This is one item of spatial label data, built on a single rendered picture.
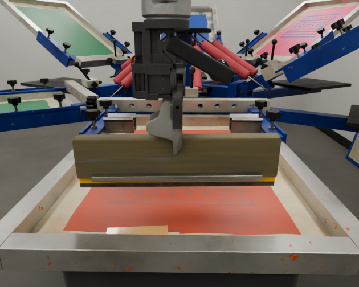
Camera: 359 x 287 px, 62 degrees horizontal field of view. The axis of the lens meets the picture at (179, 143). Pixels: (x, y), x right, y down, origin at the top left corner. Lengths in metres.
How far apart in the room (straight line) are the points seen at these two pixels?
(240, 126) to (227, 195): 0.38
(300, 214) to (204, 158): 0.22
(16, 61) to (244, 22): 3.78
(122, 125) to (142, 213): 0.46
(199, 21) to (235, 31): 2.24
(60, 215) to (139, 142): 0.21
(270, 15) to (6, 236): 5.00
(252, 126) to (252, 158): 0.46
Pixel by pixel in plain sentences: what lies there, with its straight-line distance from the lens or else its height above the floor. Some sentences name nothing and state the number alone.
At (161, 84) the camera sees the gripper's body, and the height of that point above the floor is 1.20.
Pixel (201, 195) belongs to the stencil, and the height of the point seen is 0.96.
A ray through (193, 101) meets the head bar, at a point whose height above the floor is 1.04.
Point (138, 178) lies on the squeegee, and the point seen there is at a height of 1.04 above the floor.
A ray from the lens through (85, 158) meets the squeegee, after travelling 0.54.
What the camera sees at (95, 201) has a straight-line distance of 0.64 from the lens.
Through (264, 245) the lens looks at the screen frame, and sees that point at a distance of 0.46.
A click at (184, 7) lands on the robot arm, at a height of 1.31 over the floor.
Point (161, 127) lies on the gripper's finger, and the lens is 0.48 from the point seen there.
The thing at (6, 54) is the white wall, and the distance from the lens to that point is 5.87.
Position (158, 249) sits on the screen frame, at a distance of 0.44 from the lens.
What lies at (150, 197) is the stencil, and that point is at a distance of 0.63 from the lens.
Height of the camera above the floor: 1.27
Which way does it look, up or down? 19 degrees down
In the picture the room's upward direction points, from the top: straight up
